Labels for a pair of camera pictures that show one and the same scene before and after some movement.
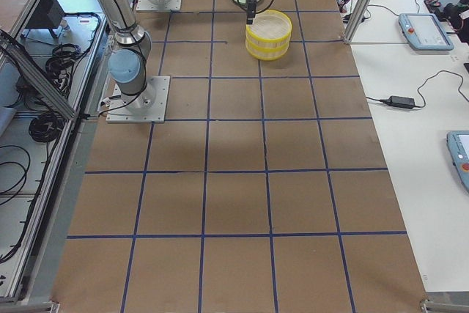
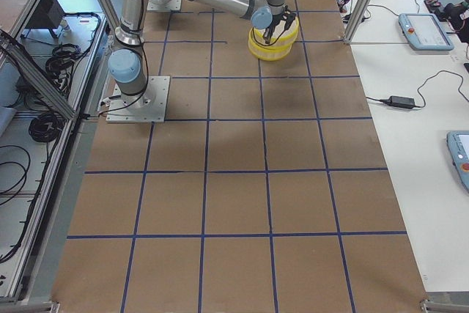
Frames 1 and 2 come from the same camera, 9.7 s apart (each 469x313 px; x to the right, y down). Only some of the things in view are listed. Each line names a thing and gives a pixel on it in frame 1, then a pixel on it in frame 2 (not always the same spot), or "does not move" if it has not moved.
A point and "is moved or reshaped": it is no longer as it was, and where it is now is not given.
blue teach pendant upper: x=423 y=31 does not move
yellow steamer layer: x=270 y=26 is moved or reshaped
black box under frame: x=48 y=14 does not move
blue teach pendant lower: x=458 y=144 does not move
